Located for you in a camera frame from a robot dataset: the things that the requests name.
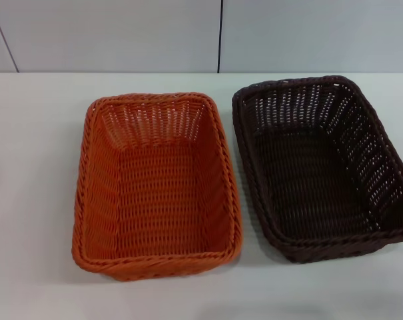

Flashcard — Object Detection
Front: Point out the orange woven plastic basket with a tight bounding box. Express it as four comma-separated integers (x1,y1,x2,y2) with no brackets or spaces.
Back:
75,91,244,273

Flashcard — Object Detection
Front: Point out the dark brown woven plastic basket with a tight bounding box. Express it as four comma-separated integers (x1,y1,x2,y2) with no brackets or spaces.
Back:
231,75,403,264

